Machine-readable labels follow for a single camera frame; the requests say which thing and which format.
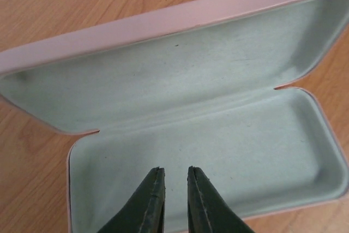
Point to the pink glasses case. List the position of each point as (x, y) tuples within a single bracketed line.
[(195, 84)]

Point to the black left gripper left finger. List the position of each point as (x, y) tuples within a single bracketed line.
[(144, 211)]

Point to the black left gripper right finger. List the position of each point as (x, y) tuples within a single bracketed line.
[(207, 211)]

